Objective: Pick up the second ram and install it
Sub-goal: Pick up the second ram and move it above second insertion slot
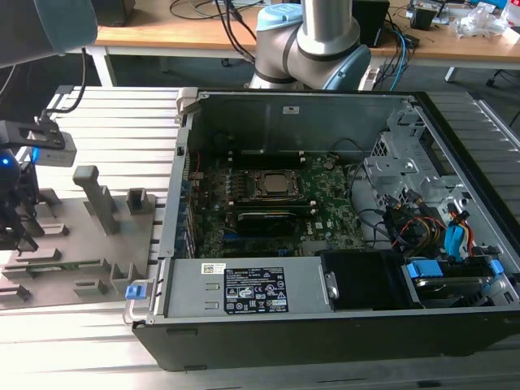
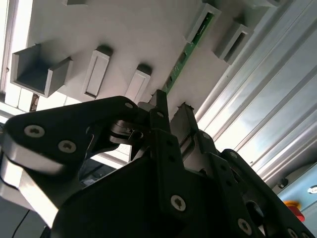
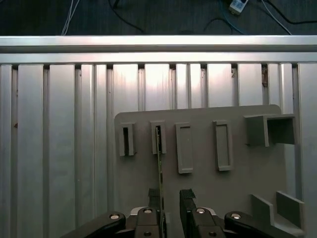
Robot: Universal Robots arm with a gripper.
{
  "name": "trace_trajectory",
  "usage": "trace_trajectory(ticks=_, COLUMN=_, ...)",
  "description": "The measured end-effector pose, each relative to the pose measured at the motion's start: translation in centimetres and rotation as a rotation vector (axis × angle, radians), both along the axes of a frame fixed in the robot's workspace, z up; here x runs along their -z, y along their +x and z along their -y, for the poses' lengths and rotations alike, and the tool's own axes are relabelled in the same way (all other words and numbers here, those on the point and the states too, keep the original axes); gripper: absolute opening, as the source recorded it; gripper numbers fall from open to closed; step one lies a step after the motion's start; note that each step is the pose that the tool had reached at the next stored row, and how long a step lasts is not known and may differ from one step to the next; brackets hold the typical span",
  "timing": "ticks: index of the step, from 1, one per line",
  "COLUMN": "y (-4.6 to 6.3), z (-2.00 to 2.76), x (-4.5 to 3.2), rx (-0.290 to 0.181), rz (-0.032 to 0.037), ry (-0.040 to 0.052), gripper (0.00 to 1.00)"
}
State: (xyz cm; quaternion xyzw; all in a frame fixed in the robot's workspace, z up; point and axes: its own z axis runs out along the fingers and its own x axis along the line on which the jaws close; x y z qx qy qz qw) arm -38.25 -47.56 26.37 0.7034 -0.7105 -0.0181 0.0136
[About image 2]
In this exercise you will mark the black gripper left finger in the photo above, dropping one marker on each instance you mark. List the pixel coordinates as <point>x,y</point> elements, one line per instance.
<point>62,124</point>

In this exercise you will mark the green RAM stick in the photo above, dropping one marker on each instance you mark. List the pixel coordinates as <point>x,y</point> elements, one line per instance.
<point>184,57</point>

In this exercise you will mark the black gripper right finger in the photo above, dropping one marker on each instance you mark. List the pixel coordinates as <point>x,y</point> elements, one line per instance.
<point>247,188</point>

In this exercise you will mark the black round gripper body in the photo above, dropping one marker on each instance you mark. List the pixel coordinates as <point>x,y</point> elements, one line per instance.
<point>111,203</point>

